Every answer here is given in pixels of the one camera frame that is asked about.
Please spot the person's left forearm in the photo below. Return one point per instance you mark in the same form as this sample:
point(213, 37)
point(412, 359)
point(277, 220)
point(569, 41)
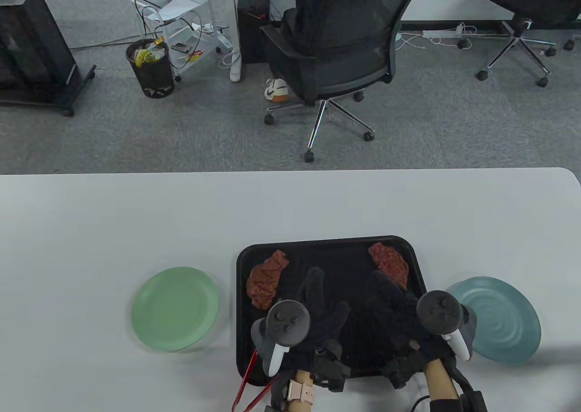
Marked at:
point(302, 375)

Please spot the teal blue plate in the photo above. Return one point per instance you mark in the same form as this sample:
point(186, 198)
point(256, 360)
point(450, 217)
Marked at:
point(504, 321)

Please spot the black phone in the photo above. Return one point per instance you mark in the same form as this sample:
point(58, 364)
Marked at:
point(181, 47)

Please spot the green plate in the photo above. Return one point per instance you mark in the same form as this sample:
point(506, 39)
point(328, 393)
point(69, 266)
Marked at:
point(174, 310)

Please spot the black mesh waste bin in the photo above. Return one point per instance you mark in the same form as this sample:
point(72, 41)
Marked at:
point(152, 76)

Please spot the grey tracking controller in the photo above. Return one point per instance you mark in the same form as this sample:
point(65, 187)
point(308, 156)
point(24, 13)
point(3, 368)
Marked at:
point(438, 312)
point(286, 321)

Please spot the black mesh office chair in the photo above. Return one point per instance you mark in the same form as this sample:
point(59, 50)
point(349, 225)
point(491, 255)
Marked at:
point(354, 31)

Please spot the pink wrist watch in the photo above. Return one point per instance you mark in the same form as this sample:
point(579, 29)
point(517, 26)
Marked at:
point(302, 393)

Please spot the white power strip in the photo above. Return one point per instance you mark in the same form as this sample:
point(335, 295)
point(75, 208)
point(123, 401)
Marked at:
point(235, 69)
point(442, 33)

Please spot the white paper sheets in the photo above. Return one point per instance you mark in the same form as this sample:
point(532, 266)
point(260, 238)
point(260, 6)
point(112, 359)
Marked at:
point(179, 7)

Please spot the black wheeled cabinet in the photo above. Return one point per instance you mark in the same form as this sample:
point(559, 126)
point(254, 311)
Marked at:
point(32, 44)

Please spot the person's right forearm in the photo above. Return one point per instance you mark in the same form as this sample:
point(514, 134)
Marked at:
point(440, 380)

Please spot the person's right hand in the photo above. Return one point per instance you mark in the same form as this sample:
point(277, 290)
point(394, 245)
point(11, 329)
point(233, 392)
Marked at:
point(395, 316)

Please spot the black plastic tray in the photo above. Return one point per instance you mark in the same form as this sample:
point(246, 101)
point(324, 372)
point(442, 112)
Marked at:
point(336, 257)

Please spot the black computer tower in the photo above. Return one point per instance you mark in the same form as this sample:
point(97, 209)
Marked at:
point(252, 22)

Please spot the person's left hand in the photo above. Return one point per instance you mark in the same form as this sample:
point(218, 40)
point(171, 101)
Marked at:
point(324, 330)

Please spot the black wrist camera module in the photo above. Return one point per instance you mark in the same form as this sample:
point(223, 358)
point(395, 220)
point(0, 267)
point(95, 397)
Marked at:
point(401, 371)
point(333, 371)

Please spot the chunky red steak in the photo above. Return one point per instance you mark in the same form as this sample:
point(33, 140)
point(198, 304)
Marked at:
point(390, 262)

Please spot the long red steak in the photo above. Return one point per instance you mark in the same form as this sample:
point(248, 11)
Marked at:
point(265, 280)

